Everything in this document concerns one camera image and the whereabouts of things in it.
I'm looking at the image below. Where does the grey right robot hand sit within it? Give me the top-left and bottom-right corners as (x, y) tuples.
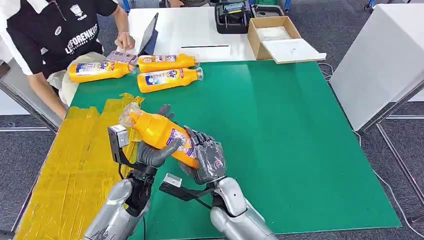
(178, 125), (228, 186)

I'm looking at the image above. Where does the person's left hand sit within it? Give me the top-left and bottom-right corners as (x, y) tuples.
(114, 31), (136, 52)

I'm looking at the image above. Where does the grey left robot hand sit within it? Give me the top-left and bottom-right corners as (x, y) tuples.
(135, 103), (183, 169)

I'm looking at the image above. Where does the orange drink bottle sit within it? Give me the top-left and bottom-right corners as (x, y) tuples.
(136, 52), (200, 74)
(67, 60), (137, 84)
(136, 66), (205, 94)
(118, 101), (200, 170)

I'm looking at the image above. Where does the clear plastic hand film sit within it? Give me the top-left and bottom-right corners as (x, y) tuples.
(193, 140), (228, 185)

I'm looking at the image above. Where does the smartphone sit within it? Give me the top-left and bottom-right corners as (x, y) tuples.
(105, 50), (138, 65)

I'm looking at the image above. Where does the tablet with dark cover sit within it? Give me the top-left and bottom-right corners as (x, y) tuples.
(137, 12), (160, 57)

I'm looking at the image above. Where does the green table mat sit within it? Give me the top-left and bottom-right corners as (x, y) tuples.
(69, 60), (403, 240)

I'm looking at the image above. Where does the person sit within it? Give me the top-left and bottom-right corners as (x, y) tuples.
(0, 0), (136, 121)
(167, 0), (211, 8)

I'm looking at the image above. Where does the yellow sheet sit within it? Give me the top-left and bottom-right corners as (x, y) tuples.
(13, 92), (146, 240)

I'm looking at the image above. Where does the black device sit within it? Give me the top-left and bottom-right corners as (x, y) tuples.
(214, 0), (253, 35)

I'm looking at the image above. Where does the grey table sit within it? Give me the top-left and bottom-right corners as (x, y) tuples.
(0, 61), (69, 133)

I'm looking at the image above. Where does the open cardboard box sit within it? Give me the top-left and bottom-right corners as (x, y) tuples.
(247, 15), (302, 61)

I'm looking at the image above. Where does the white board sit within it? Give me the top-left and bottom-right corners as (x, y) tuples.
(261, 38), (328, 65)

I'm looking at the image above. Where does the white plastic bag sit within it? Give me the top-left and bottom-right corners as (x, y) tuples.
(256, 26), (292, 41)

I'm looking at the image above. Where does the grey case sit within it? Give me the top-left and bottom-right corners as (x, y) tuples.
(250, 3), (286, 18)

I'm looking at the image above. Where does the white side table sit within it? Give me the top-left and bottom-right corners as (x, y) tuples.
(329, 3), (424, 203)

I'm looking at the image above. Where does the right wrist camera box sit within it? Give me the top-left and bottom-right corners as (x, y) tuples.
(163, 172), (183, 189)

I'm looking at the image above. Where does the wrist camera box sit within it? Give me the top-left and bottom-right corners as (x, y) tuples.
(163, 172), (183, 189)
(107, 124), (130, 150)

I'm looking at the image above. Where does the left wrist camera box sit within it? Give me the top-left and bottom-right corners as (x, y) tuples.
(107, 124), (130, 150)

